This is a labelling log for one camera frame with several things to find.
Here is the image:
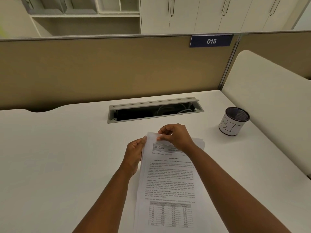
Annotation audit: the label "person's left hand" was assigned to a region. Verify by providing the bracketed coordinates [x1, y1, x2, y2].
[124, 136, 148, 177]

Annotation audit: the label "person's right hand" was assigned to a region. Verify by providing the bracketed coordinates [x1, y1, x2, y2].
[157, 123, 199, 156]

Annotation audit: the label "printed white papers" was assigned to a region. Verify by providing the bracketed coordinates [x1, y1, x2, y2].
[133, 131, 206, 233]

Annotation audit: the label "person's left forearm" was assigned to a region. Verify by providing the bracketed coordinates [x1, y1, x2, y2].
[73, 167, 140, 233]

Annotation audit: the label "person's right forearm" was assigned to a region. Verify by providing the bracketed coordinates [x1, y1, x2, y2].
[186, 145, 292, 233]

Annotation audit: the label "black mesh pen holder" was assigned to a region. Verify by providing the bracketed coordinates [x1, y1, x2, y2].
[218, 106, 250, 137]

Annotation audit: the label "wide beige partition panel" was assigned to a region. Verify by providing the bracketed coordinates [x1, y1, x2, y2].
[0, 34, 241, 113]

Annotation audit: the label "white rounded desk divider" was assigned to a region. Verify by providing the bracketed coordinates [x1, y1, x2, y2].
[221, 50, 311, 179]

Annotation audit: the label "blue number sign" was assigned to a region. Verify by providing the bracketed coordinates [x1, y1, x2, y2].
[189, 34, 234, 48]

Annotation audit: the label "white cabinet with doors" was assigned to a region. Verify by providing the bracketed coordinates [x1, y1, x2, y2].
[140, 0, 311, 34]

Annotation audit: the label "narrow beige partition panel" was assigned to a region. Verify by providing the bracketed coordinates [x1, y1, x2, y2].
[233, 31, 311, 80]

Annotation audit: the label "white open shelf unit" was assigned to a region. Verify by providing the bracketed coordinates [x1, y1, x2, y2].
[20, 0, 141, 37]

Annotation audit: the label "grey framed glass door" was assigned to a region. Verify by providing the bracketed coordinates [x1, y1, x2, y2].
[62, 0, 98, 14]
[20, 0, 67, 15]

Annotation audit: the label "white room door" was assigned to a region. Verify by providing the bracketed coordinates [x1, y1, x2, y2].
[0, 0, 53, 39]

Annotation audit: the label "white cable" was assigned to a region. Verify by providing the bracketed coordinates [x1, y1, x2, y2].
[156, 105, 192, 117]

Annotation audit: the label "grey desk cable tray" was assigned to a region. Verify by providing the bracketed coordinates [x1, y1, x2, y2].
[107, 96, 204, 124]

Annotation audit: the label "grey partition post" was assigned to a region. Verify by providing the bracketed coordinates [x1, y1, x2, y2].
[218, 34, 242, 90]

